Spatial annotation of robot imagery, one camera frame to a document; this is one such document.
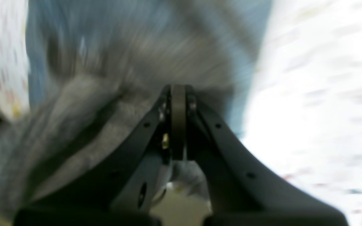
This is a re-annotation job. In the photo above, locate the terrazzo patterned tablecloth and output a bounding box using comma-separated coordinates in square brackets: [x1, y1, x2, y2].
[0, 0, 362, 226]

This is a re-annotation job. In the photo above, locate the grey t-shirt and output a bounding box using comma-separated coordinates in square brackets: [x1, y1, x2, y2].
[0, 0, 273, 226]

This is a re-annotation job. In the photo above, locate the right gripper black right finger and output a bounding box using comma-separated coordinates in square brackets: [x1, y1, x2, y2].
[185, 85, 348, 226]

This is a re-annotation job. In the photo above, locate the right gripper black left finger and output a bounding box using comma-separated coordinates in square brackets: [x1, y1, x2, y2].
[13, 85, 186, 226]

